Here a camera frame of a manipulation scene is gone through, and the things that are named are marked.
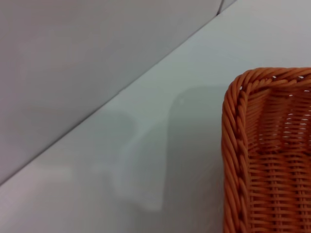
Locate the orange woven plastic basket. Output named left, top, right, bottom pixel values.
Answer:
left=221, top=67, right=311, bottom=233

